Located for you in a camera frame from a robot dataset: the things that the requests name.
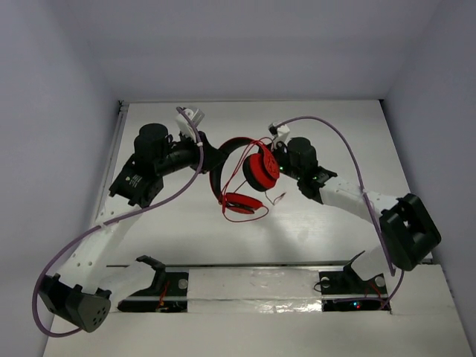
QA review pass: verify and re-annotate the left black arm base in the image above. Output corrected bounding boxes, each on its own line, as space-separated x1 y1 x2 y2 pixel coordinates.
118 271 189 313

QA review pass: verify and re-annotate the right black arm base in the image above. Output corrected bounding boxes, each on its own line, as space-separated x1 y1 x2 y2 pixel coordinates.
313 271 390 312

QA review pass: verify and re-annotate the aluminium rail at front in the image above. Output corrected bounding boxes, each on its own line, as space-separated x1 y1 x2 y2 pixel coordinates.
107 258 434 269

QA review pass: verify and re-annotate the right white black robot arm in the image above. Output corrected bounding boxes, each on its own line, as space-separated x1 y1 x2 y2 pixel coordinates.
272 137 442 292

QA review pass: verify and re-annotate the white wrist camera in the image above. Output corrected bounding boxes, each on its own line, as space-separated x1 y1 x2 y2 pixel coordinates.
268 123 290 149
175 106 205 143

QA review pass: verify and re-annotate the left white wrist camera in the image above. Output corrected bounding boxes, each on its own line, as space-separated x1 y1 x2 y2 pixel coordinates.
175 106 205 143

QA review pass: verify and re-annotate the thin red headphone cable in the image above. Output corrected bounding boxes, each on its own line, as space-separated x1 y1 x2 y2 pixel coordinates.
219 137 287 223

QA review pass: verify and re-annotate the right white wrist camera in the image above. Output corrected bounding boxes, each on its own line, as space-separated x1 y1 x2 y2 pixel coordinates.
268 123 290 149

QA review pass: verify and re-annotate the white foil covered block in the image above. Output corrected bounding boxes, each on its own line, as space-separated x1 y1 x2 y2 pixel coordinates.
187 267 322 314

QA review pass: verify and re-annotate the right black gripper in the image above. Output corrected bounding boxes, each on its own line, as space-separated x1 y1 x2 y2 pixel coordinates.
246 138 303 181

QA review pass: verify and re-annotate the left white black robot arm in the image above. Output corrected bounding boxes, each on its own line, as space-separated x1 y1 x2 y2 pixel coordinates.
32 123 226 338

